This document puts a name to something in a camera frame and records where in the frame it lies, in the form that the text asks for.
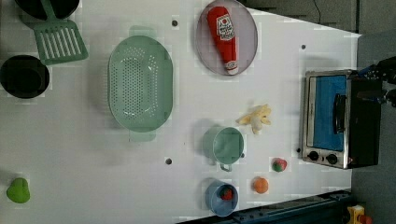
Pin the blue cup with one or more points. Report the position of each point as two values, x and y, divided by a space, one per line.
215 204

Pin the yellow emergency stop button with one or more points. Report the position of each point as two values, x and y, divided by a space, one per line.
358 216

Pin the green mug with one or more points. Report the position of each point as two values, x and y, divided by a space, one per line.
224 145

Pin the yellow plush banana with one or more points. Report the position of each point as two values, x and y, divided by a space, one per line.
257 118

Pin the black cup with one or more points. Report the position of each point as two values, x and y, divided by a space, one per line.
24 76

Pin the red green strawberry toy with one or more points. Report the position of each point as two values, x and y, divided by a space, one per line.
279 165

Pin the green slotted spatula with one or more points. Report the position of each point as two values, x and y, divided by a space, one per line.
58 41

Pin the red plush ketchup bottle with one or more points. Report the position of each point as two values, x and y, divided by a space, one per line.
222 31

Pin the green toy pear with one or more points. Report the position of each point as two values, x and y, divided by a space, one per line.
18 191

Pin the grey round plate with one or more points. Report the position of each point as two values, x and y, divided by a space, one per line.
245 32

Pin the black toaster oven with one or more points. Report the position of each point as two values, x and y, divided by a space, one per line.
342 115

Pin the orange toy fruit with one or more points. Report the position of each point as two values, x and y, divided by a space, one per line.
260 185

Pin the green perforated colander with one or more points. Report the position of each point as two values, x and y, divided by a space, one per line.
140 84

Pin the red strawberry toy in cup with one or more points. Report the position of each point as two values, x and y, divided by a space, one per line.
226 194

